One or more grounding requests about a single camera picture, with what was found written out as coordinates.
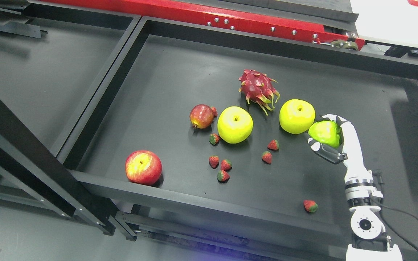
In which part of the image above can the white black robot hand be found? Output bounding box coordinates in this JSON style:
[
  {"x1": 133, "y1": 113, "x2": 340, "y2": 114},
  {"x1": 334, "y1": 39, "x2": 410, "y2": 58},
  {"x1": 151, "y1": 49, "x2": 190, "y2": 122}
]
[{"x1": 303, "y1": 114, "x2": 374, "y2": 185}]

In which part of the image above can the green apple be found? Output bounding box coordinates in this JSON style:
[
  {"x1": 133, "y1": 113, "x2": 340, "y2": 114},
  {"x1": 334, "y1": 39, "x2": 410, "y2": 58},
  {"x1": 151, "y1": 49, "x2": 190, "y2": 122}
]
[{"x1": 307, "y1": 121, "x2": 341, "y2": 148}]

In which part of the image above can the yellow apple right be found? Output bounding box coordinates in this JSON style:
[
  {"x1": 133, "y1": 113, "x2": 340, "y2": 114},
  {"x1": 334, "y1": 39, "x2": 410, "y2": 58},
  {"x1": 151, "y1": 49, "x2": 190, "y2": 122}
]
[{"x1": 279, "y1": 99, "x2": 316, "y2": 135}]

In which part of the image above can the yellow apple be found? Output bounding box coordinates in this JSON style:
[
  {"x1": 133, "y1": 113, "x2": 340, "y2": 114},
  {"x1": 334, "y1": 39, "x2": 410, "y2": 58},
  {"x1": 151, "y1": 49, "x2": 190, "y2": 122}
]
[
  {"x1": 279, "y1": 99, "x2": 316, "y2": 135},
  {"x1": 217, "y1": 106, "x2": 254, "y2": 144}
]

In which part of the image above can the yellow apple left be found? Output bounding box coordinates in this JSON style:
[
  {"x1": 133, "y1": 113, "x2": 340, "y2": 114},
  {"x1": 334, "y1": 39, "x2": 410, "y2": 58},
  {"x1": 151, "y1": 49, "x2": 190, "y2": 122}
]
[{"x1": 217, "y1": 106, "x2": 254, "y2": 144}]

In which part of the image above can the red apple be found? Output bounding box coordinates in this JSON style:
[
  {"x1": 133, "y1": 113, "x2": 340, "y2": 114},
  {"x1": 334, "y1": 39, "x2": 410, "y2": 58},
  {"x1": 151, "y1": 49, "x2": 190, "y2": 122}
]
[{"x1": 125, "y1": 150, "x2": 163, "y2": 186}]

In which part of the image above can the strawberry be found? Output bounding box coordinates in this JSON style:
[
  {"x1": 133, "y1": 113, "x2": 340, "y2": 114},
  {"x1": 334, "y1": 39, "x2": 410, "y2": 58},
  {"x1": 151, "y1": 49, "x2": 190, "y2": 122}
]
[
  {"x1": 220, "y1": 159, "x2": 232, "y2": 171},
  {"x1": 267, "y1": 139, "x2": 280, "y2": 151},
  {"x1": 209, "y1": 133, "x2": 220, "y2": 146},
  {"x1": 303, "y1": 200, "x2": 318, "y2": 213},
  {"x1": 208, "y1": 155, "x2": 220, "y2": 169},
  {"x1": 211, "y1": 106, "x2": 218, "y2": 117},
  {"x1": 217, "y1": 170, "x2": 230, "y2": 183},
  {"x1": 261, "y1": 151, "x2": 272, "y2": 165}
]

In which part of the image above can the dragon fruit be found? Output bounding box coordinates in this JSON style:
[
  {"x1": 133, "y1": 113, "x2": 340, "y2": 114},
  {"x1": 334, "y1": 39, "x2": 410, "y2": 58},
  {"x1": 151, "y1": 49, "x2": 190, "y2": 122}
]
[{"x1": 238, "y1": 69, "x2": 280, "y2": 116}]

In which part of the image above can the pomegranate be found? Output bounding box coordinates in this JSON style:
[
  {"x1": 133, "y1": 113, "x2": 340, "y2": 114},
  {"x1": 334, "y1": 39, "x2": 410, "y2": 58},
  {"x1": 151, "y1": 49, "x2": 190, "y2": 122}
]
[{"x1": 189, "y1": 104, "x2": 214, "y2": 129}]

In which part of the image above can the red metal beam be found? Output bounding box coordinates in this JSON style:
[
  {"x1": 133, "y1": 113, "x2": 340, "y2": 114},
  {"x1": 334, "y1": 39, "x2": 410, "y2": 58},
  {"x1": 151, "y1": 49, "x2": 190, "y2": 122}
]
[{"x1": 55, "y1": 0, "x2": 366, "y2": 50}]

